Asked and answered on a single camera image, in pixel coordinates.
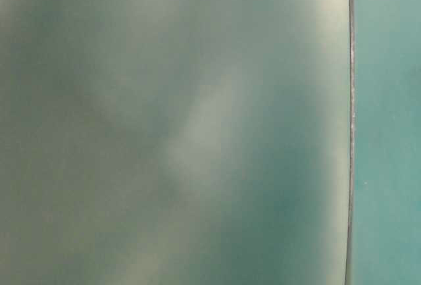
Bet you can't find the grey-green blurred close object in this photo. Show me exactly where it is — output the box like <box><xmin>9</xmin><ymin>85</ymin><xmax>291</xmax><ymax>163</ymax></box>
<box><xmin>1</xmin><ymin>0</ymin><xmax>350</xmax><ymax>284</ymax></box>

